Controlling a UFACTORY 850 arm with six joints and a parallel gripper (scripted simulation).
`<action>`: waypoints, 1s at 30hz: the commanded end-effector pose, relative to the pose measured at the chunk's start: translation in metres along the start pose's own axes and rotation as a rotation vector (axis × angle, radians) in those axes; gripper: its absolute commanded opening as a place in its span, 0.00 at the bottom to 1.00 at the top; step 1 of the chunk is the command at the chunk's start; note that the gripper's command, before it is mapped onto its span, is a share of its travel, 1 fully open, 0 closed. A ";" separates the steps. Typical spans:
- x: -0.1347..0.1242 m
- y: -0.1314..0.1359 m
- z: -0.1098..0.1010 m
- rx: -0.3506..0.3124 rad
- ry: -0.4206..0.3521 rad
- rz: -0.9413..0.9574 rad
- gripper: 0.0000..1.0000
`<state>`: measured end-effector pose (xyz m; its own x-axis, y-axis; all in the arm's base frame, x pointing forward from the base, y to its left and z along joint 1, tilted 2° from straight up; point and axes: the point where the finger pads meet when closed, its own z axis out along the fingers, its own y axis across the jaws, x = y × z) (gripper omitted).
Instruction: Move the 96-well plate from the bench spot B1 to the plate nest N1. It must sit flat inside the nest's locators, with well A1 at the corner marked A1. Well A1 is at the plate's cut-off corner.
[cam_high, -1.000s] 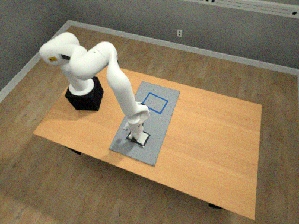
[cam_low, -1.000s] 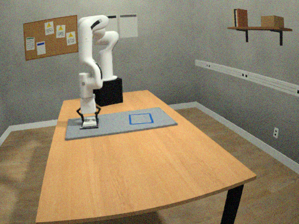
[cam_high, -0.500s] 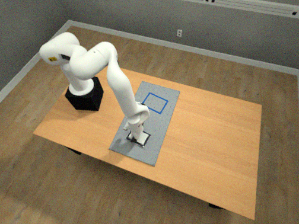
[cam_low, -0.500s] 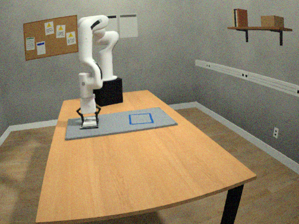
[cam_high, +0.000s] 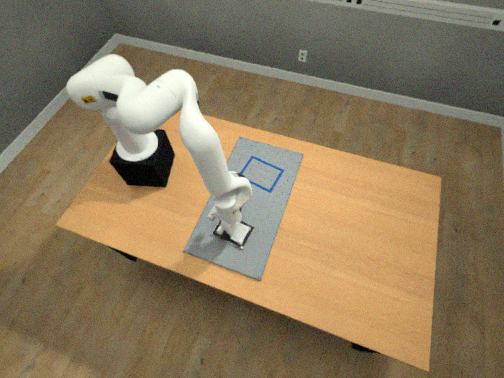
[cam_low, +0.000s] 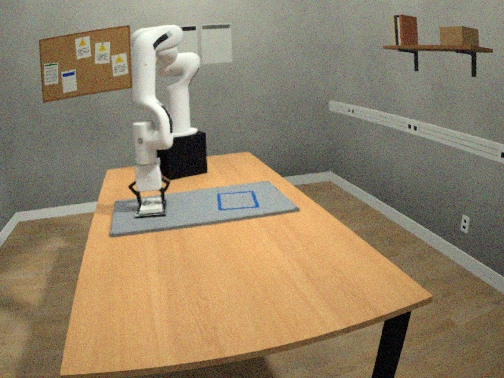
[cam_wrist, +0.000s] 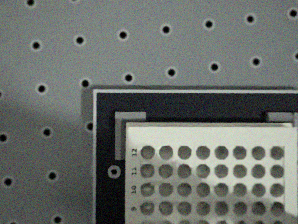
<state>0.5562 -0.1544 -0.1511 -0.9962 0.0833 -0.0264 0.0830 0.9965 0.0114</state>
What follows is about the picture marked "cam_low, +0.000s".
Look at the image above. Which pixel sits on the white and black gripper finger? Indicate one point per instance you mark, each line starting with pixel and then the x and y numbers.
pixel 163 190
pixel 135 192

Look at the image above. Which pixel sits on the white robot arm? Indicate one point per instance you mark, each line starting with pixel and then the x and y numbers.
pixel 147 139

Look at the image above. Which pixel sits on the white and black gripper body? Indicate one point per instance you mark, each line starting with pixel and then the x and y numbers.
pixel 148 177

